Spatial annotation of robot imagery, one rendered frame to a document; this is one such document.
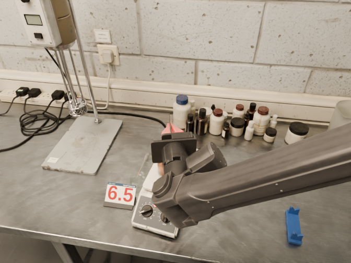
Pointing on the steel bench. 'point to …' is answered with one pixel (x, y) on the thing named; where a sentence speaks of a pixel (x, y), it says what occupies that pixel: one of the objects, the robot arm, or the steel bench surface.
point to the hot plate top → (152, 176)
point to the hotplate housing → (150, 226)
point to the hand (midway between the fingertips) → (170, 127)
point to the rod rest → (293, 226)
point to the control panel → (154, 219)
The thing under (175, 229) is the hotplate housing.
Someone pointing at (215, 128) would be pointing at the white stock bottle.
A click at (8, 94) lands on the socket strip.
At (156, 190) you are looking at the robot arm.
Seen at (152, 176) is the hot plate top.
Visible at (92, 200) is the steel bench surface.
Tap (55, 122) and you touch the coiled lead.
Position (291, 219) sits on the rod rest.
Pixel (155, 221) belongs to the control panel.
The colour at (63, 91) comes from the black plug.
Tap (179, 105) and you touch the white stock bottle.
